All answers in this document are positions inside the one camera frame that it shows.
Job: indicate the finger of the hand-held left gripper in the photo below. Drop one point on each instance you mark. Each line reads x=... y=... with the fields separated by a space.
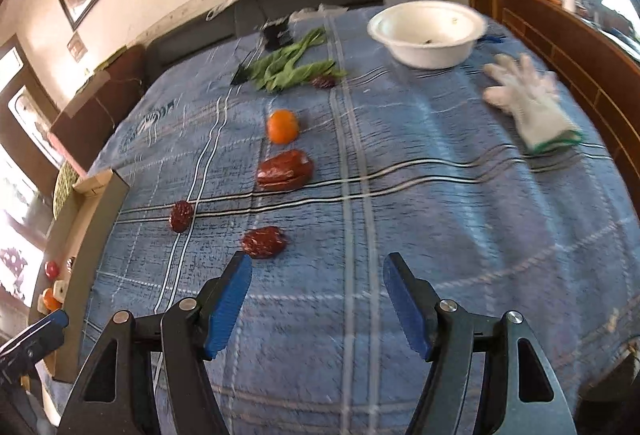
x=50 y=321

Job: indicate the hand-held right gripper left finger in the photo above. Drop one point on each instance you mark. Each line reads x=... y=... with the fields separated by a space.
x=230 y=305

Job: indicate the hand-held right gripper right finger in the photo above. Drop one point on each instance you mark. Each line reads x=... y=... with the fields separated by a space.
x=407 y=310

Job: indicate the tangerine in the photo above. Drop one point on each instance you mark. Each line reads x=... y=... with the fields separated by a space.
x=282 y=126
x=50 y=302

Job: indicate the corn cob piece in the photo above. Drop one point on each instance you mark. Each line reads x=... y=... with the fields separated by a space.
x=61 y=289

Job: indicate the red tomato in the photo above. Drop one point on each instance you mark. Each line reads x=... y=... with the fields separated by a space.
x=51 y=269

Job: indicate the wrinkled large red date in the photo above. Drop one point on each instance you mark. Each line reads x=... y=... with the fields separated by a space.
x=264 y=242

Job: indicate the cardboard box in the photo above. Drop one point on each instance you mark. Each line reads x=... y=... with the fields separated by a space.
x=95 y=235

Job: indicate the split large red date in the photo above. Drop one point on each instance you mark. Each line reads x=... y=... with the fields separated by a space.
x=285 y=171

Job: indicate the brown cabinet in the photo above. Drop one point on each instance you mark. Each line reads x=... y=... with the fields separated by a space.
x=100 y=115

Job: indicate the white knit work glove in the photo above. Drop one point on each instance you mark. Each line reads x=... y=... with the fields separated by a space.
x=537 y=107

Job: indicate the tiny red date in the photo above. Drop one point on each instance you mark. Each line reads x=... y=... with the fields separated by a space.
x=323 y=82

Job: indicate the green leafy vegetable bunch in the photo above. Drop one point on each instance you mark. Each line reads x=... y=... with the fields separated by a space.
x=287 y=65

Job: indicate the white bowl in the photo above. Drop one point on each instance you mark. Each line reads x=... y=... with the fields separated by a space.
x=425 y=40

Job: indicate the black leather headboard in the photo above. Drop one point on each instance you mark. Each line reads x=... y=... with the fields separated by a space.
x=200 y=35

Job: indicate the wooden headboard shelf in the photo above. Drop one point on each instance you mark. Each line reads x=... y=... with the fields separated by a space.
x=575 y=55

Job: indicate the red wall card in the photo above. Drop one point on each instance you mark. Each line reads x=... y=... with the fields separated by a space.
x=77 y=48

